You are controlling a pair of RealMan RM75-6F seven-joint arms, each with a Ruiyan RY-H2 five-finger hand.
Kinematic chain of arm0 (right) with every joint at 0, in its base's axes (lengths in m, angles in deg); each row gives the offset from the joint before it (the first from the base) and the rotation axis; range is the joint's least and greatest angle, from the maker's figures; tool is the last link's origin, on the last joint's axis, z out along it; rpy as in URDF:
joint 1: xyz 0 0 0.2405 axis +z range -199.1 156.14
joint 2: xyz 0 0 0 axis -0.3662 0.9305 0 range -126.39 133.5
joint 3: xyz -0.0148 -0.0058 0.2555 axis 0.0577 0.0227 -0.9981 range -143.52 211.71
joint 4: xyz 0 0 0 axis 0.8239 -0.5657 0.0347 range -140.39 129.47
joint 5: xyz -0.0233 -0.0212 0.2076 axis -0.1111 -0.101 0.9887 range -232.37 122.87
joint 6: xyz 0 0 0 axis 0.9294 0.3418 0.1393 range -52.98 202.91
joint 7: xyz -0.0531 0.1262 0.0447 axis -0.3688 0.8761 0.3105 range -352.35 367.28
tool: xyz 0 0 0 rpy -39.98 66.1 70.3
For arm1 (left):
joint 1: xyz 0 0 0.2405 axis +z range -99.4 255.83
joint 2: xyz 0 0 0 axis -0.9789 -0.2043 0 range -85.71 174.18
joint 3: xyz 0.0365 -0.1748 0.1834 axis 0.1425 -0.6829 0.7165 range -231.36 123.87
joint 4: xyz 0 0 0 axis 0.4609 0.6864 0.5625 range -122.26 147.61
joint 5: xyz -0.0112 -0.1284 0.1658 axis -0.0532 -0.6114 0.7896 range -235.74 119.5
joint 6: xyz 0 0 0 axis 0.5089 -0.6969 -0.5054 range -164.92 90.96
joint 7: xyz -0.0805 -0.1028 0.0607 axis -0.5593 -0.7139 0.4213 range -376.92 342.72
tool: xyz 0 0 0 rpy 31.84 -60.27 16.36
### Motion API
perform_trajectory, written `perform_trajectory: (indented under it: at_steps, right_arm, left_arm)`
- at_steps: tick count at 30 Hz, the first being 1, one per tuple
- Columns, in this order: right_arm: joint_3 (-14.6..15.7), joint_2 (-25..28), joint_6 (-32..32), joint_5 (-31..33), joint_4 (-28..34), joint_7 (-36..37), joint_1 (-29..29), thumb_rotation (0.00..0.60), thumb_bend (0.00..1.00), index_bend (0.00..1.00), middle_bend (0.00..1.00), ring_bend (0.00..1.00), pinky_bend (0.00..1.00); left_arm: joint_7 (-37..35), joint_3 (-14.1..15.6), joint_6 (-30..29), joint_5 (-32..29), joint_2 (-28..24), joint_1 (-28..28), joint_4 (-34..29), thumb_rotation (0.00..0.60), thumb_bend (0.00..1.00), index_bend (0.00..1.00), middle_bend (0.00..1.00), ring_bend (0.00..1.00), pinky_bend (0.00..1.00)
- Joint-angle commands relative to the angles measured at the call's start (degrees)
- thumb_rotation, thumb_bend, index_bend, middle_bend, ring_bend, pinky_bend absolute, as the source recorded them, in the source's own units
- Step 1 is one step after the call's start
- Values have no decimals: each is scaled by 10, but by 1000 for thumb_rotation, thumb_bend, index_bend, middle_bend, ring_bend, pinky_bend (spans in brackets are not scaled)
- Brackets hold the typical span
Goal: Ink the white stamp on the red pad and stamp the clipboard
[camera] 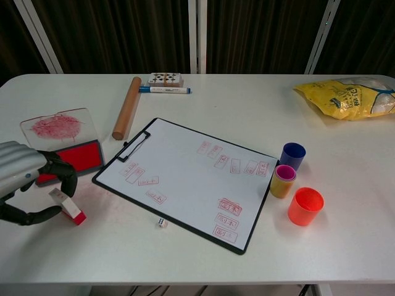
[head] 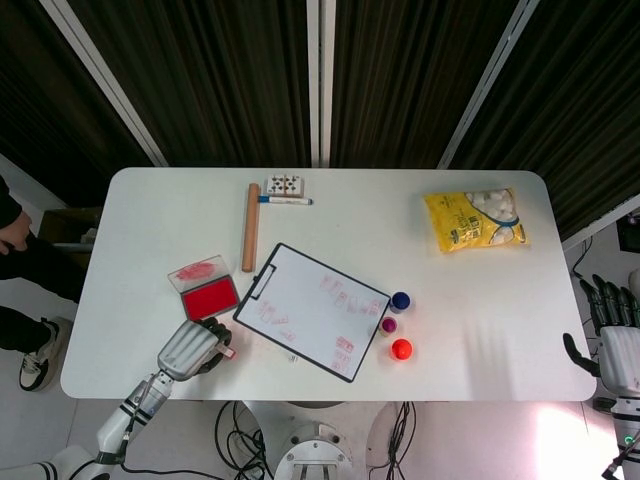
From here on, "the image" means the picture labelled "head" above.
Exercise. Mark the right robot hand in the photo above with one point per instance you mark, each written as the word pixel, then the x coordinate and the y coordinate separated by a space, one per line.
pixel 620 355

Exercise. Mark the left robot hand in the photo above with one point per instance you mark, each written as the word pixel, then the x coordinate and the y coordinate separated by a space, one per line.
pixel 187 350

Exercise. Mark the white stamp with red base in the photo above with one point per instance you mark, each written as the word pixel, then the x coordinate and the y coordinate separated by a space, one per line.
pixel 229 351

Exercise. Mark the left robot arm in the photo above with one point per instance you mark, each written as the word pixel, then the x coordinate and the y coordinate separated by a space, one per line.
pixel 112 430

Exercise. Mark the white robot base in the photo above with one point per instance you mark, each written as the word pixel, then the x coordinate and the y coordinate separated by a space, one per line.
pixel 312 445

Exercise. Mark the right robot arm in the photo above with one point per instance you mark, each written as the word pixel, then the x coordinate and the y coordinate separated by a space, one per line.
pixel 627 420

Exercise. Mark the blue round stamp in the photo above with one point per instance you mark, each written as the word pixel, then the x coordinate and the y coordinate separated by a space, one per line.
pixel 401 301

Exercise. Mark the red ink pad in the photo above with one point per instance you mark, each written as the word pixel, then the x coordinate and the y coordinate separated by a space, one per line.
pixel 207 300

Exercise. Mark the black electronic device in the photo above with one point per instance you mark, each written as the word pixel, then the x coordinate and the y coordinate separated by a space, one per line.
pixel 630 235

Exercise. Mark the white stamped paper sheet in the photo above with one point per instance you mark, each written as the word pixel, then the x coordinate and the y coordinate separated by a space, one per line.
pixel 310 300

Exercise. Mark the wooden rolling pin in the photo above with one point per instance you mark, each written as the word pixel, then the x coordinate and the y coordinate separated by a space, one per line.
pixel 250 230

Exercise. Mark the black and white sneaker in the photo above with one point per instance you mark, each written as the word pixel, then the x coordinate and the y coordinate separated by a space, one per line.
pixel 42 360

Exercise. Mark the brown cardboard box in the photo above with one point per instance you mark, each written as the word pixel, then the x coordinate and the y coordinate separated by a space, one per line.
pixel 70 222

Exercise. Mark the blue whiteboard marker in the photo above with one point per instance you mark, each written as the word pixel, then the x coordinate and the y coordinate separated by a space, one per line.
pixel 285 201

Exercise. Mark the person in black clothes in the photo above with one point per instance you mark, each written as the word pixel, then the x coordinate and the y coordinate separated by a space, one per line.
pixel 20 280

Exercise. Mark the yellow cotton ball bag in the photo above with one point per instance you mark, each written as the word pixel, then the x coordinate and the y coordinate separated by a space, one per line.
pixel 465 225

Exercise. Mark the pink plastic cup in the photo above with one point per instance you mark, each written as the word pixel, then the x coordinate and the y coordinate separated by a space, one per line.
pixel 390 326

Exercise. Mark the orange plastic cup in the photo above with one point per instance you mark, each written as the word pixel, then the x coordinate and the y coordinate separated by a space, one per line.
pixel 401 350

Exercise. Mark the dark curtain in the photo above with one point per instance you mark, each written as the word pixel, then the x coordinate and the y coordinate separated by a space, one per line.
pixel 225 75

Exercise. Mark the white slanted frame post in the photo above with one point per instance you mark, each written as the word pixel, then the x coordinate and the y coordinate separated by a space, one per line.
pixel 490 80
pixel 105 80

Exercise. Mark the white upright frame post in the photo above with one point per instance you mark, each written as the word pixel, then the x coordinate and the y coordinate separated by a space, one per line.
pixel 319 80

